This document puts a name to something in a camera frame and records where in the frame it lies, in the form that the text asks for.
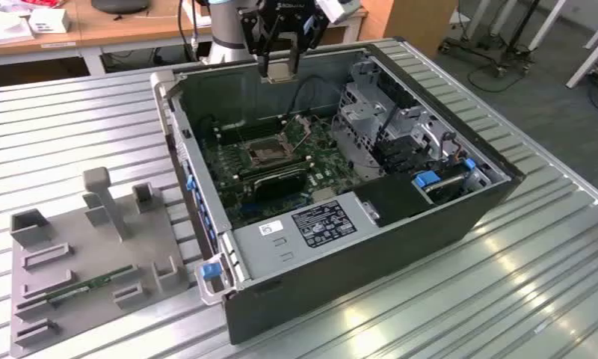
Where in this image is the metal socket cover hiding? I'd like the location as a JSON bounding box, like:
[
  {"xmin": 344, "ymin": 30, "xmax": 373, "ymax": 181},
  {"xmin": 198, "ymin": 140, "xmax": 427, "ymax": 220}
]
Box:
[{"xmin": 283, "ymin": 114, "xmax": 315, "ymax": 140}]

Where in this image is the green RAM stick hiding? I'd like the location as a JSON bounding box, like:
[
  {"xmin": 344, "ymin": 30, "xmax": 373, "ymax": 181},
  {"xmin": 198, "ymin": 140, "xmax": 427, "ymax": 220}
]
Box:
[
  {"xmin": 237, "ymin": 161, "xmax": 308, "ymax": 180},
  {"xmin": 44, "ymin": 264, "xmax": 136, "ymax": 304}
]

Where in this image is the silver CPU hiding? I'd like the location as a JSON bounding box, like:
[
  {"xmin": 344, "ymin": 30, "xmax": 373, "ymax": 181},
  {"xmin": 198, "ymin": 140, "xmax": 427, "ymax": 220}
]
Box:
[{"xmin": 260, "ymin": 64, "xmax": 300, "ymax": 84}]

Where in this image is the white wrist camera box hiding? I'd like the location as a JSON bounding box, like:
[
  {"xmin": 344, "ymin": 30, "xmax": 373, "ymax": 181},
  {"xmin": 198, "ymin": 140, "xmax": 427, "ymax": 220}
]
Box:
[{"xmin": 315, "ymin": 0, "xmax": 364, "ymax": 26}]

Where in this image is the black wheeled stand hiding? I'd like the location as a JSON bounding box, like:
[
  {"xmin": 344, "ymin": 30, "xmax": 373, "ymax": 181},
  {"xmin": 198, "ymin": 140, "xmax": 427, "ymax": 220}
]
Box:
[{"xmin": 439, "ymin": 0, "xmax": 540, "ymax": 79}]

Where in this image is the silver power supply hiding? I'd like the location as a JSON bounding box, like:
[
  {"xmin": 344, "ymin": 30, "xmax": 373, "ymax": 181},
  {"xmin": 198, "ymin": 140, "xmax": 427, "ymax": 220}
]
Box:
[{"xmin": 227, "ymin": 192, "xmax": 383, "ymax": 281}]

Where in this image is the CPU socket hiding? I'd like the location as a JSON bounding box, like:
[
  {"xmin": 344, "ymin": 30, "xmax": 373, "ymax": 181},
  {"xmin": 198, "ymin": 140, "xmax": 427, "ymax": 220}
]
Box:
[{"xmin": 244, "ymin": 135, "xmax": 303, "ymax": 170}]

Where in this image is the black PC case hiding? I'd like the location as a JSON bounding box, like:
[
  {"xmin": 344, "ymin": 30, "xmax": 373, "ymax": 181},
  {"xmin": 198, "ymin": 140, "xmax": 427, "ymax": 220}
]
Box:
[{"xmin": 150, "ymin": 36, "xmax": 525, "ymax": 346}]

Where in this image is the blue disk carrier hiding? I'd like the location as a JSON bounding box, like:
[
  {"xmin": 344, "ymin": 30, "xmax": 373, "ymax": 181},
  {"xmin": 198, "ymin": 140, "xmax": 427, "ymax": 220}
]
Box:
[{"xmin": 411, "ymin": 170, "xmax": 444, "ymax": 188}]

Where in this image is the small white labelled box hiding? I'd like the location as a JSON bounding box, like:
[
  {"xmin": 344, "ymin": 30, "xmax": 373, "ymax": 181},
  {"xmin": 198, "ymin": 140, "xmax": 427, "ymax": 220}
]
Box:
[{"xmin": 28, "ymin": 7, "xmax": 74, "ymax": 34}]

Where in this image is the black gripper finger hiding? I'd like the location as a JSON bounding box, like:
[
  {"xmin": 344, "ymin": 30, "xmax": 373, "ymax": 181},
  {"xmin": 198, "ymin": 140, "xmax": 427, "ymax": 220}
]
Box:
[
  {"xmin": 288, "ymin": 14, "xmax": 331, "ymax": 75},
  {"xmin": 239, "ymin": 8, "xmax": 281, "ymax": 78}
]

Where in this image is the wooden desk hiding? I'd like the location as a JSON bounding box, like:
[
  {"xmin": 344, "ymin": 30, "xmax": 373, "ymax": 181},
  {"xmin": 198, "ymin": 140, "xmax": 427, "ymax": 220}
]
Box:
[{"xmin": 0, "ymin": 0, "xmax": 371, "ymax": 68}]

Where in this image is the grey parts rack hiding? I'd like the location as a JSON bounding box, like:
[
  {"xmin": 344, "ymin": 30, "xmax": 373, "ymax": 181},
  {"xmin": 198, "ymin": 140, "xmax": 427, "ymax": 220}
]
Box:
[{"xmin": 8, "ymin": 167, "xmax": 194, "ymax": 358}]

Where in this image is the black round object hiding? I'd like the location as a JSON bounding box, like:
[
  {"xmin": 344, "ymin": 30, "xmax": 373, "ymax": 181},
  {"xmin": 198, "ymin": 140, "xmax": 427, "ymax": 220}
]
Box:
[{"xmin": 90, "ymin": 0, "xmax": 151, "ymax": 14}]

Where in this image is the green motherboard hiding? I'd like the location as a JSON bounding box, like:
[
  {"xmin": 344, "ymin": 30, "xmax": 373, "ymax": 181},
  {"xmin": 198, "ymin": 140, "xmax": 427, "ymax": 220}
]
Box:
[{"xmin": 199, "ymin": 111, "xmax": 368, "ymax": 230}]

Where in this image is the flat white box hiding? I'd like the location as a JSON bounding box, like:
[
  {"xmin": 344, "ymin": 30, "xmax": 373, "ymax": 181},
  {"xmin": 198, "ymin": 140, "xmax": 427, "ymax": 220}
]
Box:
[{"xmin": 0, "ymin": 13, "xmax": 36, "ymax": 48}]

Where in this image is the silver drive cage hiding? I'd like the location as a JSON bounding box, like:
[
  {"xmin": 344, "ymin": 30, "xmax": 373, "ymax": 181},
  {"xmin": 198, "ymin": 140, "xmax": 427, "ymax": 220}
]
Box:
[{"xmin": 336, "ymin": 59, "xmax": 460, "ymax": 177}]

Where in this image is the white table frame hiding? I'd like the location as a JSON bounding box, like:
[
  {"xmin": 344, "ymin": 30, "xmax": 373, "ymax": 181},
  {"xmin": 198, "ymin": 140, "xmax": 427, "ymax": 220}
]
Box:
[{"xmin": 528, "ymin": 0, "xmax": 598, "ymax": 90}]

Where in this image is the wooden cabinet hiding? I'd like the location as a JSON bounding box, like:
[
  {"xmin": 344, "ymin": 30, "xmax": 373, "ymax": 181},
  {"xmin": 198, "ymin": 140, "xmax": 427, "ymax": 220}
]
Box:
[{"xmin": 359, "ymin": 0, "xmax": 460, "ymax": 61}]

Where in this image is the red white packet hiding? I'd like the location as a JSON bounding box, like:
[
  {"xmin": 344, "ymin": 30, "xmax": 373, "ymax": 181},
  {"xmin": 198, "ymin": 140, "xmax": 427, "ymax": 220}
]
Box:
[{"xmin": 18, "ymin": 0, "xmax": 70, "ymax": 9}]

